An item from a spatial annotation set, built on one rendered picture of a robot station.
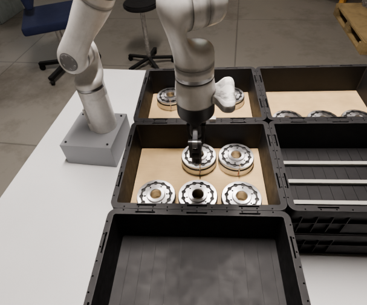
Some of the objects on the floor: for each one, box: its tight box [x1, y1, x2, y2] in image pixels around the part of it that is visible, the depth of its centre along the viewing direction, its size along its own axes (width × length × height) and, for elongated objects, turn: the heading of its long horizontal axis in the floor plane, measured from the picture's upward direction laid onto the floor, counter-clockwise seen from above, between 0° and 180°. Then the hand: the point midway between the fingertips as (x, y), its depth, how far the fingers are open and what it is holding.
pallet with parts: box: [333, 0, 367, 55], centre depth 300 cm, size 107×74×30 cm
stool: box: [123, 0, 174, 70], centre depth 268 cm, size 51×49×61 cm
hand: (197, 148), depth 64 cm, fingers open, 5 cm apart
